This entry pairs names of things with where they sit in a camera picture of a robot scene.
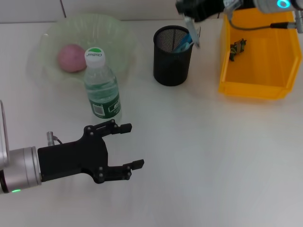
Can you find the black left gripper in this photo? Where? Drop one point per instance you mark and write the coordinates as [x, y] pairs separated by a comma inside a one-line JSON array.
[[73, 158]]

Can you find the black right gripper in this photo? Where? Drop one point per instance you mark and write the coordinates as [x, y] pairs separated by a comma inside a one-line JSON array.
[[213, 8]]

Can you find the silver white ballpoint pen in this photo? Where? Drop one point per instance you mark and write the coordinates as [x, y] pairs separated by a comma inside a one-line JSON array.
[[193, 33]]

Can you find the blue scissors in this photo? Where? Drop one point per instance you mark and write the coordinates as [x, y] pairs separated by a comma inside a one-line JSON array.
[[183, 45]]

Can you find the clear green-label water bottle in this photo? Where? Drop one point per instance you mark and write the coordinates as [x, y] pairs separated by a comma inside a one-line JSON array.
[[103, 89]]

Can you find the green plastic wrapper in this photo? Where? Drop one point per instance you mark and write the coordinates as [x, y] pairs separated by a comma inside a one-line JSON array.
[[236, 48]]

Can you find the pink peach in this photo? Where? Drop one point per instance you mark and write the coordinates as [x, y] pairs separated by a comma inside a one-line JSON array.
[[71, 59]]

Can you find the black mesh pen holder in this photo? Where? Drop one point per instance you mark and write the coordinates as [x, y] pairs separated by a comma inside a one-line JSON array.
[[171, 68]]

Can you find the green glass fruit plate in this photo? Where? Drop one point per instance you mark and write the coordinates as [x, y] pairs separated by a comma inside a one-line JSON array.
[[113, 40]]

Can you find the yellow plastic bin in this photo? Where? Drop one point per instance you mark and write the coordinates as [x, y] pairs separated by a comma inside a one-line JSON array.
[[260, 66]]

